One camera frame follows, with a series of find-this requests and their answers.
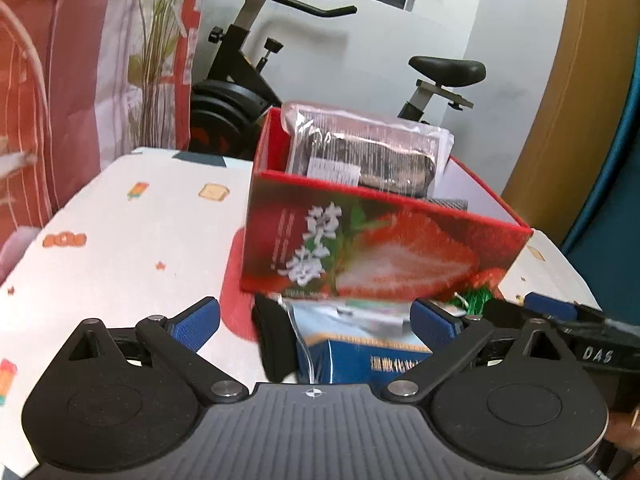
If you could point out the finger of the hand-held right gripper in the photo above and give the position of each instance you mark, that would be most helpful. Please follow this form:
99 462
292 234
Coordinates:
505 312
550 305

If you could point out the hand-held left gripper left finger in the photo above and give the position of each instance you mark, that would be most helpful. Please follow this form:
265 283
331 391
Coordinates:
192 324

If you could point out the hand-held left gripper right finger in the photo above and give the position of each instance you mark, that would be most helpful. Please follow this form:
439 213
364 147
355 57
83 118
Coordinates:
435 325

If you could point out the green thread bundle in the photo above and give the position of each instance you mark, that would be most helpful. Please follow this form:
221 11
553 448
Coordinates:
472 300

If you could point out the clear bag with blue box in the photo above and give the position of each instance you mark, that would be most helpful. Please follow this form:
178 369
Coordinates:
360 350

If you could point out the black cloth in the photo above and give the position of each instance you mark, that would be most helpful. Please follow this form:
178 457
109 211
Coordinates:
275 335

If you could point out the red strawberry print cardboard box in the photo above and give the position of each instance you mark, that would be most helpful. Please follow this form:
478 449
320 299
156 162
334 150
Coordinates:
390 245

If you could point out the clear packet of dark cloth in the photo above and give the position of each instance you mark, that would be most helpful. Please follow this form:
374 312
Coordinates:
365 155

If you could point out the grey cloth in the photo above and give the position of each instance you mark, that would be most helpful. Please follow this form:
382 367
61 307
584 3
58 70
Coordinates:
447 204

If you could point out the black exercise bike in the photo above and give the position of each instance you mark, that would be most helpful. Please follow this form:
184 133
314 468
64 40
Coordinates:
235 85

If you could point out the pink printed curtain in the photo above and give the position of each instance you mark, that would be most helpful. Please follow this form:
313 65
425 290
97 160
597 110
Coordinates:
75 85

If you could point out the wooden door frame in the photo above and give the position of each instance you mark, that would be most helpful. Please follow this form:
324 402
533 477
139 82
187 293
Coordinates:
560 85

